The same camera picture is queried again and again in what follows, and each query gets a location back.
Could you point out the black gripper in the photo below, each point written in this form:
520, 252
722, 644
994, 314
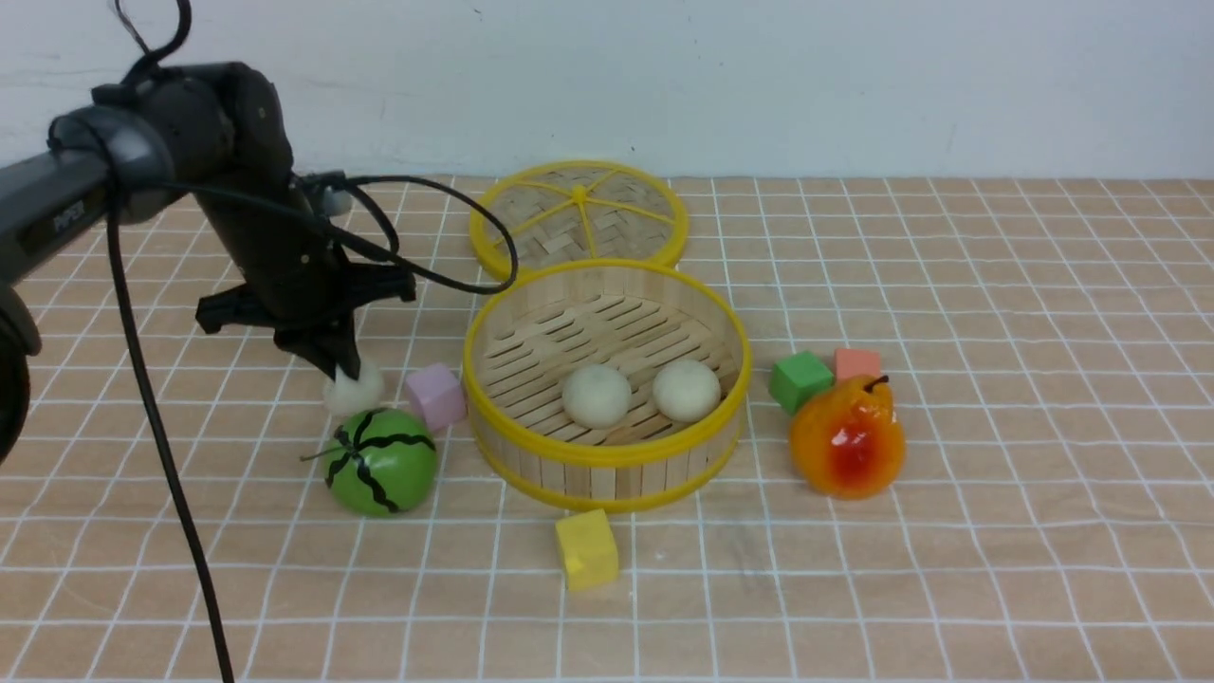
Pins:
297, 280

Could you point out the white bun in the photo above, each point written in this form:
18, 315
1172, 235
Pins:
686, 390
345, 396
596, 397

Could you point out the white bun front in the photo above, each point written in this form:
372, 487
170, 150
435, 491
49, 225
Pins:
686, 390

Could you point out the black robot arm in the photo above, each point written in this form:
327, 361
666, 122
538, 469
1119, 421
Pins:
215, 132

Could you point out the woven bamboo steamer lid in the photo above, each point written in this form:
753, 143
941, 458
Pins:
586, 209

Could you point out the bamboo steamer tray yellow rim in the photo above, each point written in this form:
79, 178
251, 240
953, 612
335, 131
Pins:
633, 316

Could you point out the light purple foam cube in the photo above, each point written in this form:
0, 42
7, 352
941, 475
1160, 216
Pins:
436, 394

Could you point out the green striped toy watermelon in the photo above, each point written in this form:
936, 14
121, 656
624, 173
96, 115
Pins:
379, 462

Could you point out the yellow foam cube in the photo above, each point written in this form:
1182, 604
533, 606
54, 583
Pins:
589, 554

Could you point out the green foam cube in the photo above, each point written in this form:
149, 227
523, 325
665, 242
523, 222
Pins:
797, 378

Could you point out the salmon pink foam cube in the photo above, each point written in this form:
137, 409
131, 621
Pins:
852, 362

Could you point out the orange yellow toy pear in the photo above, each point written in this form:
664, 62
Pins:
847, 443

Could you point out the checkered tan tablecloth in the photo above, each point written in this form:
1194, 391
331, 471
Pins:
1048, 344

